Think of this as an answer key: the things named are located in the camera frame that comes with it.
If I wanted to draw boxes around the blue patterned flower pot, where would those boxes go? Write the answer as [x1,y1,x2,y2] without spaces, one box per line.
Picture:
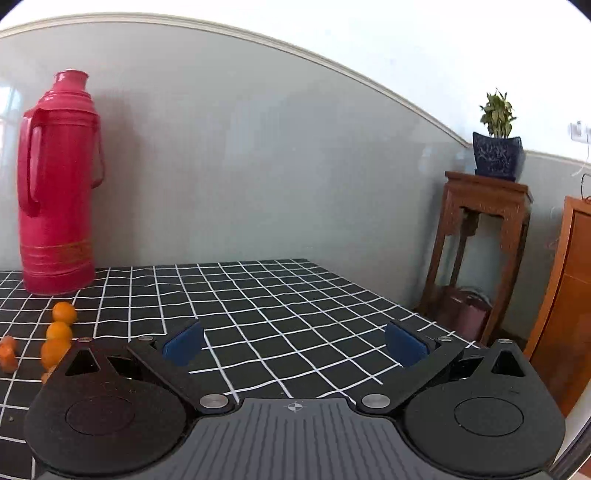
[471,131,526,182]

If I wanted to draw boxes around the orange wooden cabinet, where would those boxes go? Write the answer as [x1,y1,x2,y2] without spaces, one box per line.
[523,195,591,417]

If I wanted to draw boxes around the pink bag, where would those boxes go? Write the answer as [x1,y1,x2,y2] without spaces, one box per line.
[436,285,493,341]

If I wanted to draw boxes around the small orange kumquat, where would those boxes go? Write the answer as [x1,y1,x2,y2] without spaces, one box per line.
[46,321,74,343]
[40,339,73,371]
[52,301,78,326]

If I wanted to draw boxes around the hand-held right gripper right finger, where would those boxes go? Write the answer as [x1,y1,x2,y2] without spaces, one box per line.
[355,319,544,415]

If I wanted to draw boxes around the green bamboo plant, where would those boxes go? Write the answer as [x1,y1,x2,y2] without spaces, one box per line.
[479,88,517,139]

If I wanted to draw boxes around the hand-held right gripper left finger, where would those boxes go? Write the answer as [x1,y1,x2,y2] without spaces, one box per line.
[46,320,236,414]

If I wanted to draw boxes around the brown wooden plant stand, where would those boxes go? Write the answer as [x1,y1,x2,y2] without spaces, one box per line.
[417,171,534,348]

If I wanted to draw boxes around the thin wall cable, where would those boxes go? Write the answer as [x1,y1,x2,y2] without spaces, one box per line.
[579,138,591,200]

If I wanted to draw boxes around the red thermos flask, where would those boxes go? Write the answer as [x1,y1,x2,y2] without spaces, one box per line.
[17,69,106,296]

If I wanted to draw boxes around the black white checkered tablecloth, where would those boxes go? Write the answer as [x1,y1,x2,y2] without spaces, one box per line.
[0,258,482,480]

